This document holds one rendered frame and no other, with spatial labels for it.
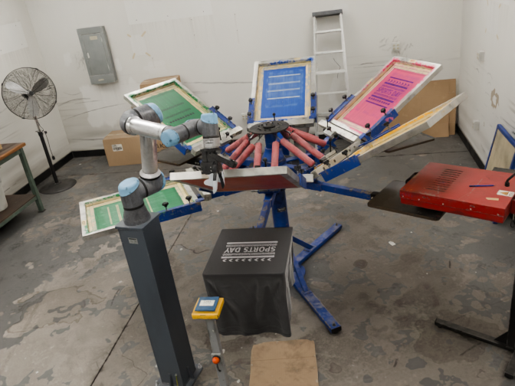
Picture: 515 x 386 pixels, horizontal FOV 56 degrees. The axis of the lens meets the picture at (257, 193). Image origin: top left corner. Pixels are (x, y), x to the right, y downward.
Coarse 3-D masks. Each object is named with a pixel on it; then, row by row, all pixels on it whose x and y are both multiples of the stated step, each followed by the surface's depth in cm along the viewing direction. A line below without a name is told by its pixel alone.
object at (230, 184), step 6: (186, 180) 242; (192, 180) 243; (198, 180) 244; (204, 180) 245; (228, 180) 249; (234, 180) 249; (204, 186) 276; (210, 186) 278; (228, 186) 281; (234, 186) 282; (240, 186) 283; (246, 186) 285
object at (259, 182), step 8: (256, 176) 236; (264, 176) 237; (272, 176) 238; (280, 176) 239; (248, 184) 272; (256, 184) 273; (264, 184) 275; (272, 184) 276; (280, 184) 278; (288, 184) 279
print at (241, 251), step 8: (272, 240) 281; (232, 248) 279; (240, 248) 278; (248, 248) 277; (256, 248) 276; (264, 248) 275; (272, 248) 274; (224, 256) 273; (232, 256) 272; (240, 256) 271; (248, 256) 270; (256, 256) 269; (264, 256) 268; (272, 256) 267
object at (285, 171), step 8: (240, 168) 233; (248, 168) 232; (256, 168) 232; (264, 168) 231; (272, 168) 230; (280, 168) 229; (288, 168) 234; (176, 176) 239; (184, 176) 239; (192, 176) 238; (200, 176) 237; (208, 176) 236; (224, 176) 234; (232, 176) 234; (240, 176) 233; (248, 176) 235; (288, 176) 240; (296, 176) 263; (296, 184) 281
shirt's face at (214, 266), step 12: (252, 228) 298; (264, 228) 296; (276, 228) 294; (288, 228) 292; (228, 240) 288; (240, 240) 286; (252, 240) 284; (264, 240) 282; (288, 240) 279; (216, 252) 278; (276, 252) 270; (216, 264) 266; (228, 264) 265; (240, 264) 263; (252, 264) 262; (264, 264) 260; (276, 264) 259
